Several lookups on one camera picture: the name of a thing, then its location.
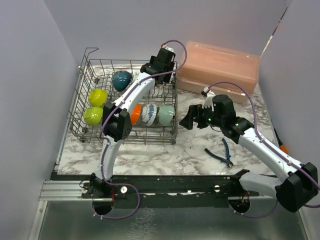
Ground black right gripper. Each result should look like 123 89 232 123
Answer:
179 102 224 130

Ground celadon green bowl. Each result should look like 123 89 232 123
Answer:
156 105 175 127

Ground dark brown bowl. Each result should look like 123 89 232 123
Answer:
111 70 132 92

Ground blue floral bowl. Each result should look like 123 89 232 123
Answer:
141 103 157 127

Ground white round bowl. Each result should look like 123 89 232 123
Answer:
130 103 142 125

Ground yellow-green bowl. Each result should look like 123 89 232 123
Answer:
88 88 108 107

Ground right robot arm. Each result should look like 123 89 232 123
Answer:
179 94 319 213

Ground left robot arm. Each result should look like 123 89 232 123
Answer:
89 47 176 198

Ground orange-tipped screwdriver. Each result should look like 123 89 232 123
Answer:
274 128 288 154

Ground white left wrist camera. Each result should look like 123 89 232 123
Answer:
161 43 175 53

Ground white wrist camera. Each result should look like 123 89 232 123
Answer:
201 87 216 109
161 43 175 53

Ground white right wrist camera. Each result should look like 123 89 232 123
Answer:
201 87 216 109

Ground blue-handled pliers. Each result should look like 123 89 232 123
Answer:
204 137 235 168

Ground grey wire dish rack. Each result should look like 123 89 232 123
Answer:
67 47 178 145

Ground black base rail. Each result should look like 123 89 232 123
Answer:
50 172 257 209

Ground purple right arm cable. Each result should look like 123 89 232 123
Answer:
207 81 320 218

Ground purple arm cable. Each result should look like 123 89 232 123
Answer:
99 39 188 220
207 81 320 218

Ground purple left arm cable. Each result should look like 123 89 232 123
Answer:
99 39 188 220

